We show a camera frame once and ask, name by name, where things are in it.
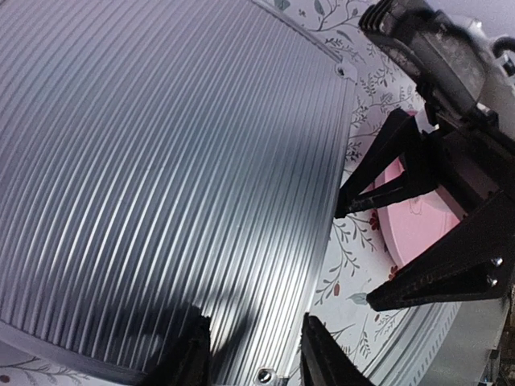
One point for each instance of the front aluminium rail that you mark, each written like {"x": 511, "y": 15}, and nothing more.
{"x": 441, "y": 344}

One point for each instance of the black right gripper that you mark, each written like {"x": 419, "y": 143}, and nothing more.
{"x": 470, "y": 167}

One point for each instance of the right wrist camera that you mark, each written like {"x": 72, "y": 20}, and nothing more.
{"x": 458, "y": 70}

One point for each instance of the pink plate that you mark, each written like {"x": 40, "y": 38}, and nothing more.
{"x": 413, "y": 225}

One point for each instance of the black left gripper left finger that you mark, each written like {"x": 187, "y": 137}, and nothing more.
{"x": 188, "y": 358}

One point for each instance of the aluminium poker case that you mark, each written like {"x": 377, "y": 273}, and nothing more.
{"x": 162, "y": 160}

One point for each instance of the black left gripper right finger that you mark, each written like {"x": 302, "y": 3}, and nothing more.
{"x": 322, "y": 360}

